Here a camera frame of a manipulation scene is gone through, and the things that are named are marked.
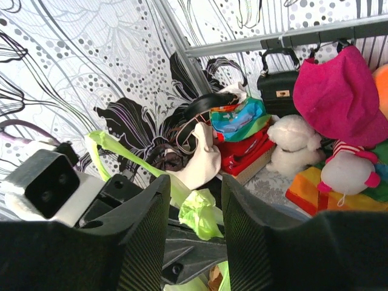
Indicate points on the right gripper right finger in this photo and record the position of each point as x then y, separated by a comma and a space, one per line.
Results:
269, 250

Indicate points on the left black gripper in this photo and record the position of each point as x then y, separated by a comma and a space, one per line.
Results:
185, 256

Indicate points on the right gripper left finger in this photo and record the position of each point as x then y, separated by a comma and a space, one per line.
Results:
121, 250

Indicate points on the green plastic trash bag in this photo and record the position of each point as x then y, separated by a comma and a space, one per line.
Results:
197, 208

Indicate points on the blue trash bin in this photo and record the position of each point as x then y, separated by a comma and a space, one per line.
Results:
293, 213

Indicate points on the cream canvas tote bag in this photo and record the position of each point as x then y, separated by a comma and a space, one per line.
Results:
205, 163

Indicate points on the magenta fabric bag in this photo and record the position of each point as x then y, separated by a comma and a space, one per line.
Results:
339, 99

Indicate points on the crumpled brown paper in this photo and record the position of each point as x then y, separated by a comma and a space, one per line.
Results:
215, 279

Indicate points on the rainbow striped cloth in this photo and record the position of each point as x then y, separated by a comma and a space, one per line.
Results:
304, 193

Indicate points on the red clothing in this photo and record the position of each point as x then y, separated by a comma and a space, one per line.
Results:
237, 156

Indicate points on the cream plush lamb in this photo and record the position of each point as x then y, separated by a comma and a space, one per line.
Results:
298, 146

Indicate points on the pink white plush doll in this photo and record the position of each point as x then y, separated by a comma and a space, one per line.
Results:
349, 170

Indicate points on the colourful patterned cloth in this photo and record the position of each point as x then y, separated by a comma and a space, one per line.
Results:
234, 123

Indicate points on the black round hat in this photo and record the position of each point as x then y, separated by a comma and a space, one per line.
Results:
208, 101

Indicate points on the black leather handbag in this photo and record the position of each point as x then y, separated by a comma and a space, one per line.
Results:
277, 88

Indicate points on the orange plush toy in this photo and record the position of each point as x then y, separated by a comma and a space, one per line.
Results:
380, 76

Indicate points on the black hook rail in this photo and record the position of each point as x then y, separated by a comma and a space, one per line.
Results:
355, 29

